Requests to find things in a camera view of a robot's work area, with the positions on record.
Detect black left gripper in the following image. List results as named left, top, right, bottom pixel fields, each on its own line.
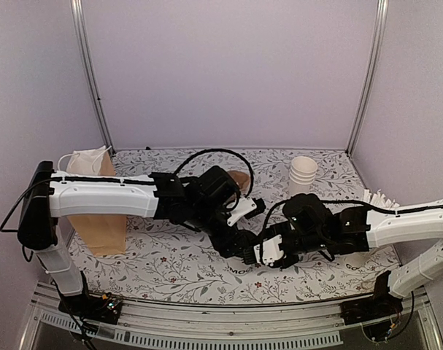
left=188, top=201, right=248, bottom=259

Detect white paper coffee cup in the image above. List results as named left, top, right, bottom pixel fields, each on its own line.
left=226, top=260, right=253, bottom=276

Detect brown cardboard cup carrier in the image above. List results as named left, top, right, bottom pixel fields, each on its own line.
left=227, top=170, right=251, bottom=193

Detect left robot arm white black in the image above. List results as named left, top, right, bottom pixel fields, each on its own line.
left=17, top=161, right=263, bottom=316

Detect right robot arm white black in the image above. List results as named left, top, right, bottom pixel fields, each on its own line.
left=263, top=194, right=443, bottom=318

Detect white cup holding straws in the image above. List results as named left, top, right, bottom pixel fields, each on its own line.
left=344, top=252, right=369, bottom=271

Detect floral patterned table mat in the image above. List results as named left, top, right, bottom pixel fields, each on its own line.
left=69, top=149, right=399, bottom=305

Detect stack of white paper cups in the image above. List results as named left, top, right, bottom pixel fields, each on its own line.
left=288, top=156, right=318, bottom=197

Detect bundle of white paper straws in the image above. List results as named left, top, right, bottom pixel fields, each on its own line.
left=362, top=189, right=400, bottom=209

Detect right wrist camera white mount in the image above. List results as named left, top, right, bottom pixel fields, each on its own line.
left=254, top=235, right=285, bottom=267

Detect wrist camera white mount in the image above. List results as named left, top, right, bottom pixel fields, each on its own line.
left=227, top=197, right=266, bottom=227
left=254, top=235, right=285, bottom=267

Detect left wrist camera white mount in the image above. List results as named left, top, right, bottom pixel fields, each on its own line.
left=227, top=197, right=266, bottom=227

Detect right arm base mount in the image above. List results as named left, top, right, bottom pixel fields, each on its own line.
left=340, top=292, right=403, bottom=343

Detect aluminium front rail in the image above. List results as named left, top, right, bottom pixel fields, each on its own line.
left=23, top=280, right=441, bottom=350

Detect brown paper bag white handles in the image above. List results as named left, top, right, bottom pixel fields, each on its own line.
left=57, top=146, right=127, bottom=257

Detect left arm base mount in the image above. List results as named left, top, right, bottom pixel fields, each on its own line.
left=58, top=293, right=123, bottom=325

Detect right aluminium frame post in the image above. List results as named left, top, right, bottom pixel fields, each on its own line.
left=346, top=0, right=389, bottom=158

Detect aluminium frame post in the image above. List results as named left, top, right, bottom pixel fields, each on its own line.
left=346, top=0, right=389, bottom=158
left=70, top=0, right=114, bottom=152

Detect left aluminium frame post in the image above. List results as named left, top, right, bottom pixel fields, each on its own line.
left=70, top=0, right=114, bottom=152

